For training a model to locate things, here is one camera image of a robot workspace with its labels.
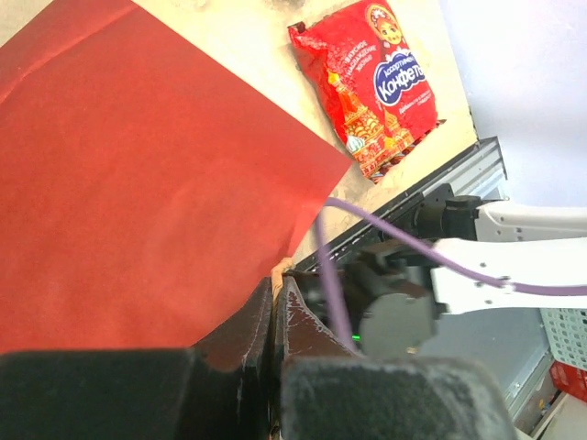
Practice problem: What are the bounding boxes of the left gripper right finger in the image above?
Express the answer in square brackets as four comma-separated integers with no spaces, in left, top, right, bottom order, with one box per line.
[276,277,516,439]

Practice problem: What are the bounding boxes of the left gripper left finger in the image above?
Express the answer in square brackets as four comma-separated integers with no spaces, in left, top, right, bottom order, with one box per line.
[1,279,272,439]

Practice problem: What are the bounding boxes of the red brown paper bag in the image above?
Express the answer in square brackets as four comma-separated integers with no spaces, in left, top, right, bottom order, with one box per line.
[1,1,350,352]

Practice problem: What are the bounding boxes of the red candy snack bag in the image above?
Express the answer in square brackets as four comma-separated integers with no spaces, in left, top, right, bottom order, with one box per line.
[288,1,441,182]

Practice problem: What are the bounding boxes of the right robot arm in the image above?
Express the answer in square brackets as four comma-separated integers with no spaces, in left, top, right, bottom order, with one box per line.
[329,197,586,315]

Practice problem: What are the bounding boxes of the red box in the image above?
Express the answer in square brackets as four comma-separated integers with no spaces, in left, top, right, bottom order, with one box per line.
[549,361,587,402]

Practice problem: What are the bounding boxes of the white perforated plastic basket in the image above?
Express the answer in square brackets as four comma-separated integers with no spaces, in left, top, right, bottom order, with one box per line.
[540,309,587,370]

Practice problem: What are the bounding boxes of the aluminium frame rails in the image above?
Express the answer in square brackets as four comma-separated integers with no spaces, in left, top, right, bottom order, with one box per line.
[293,135,559,423]

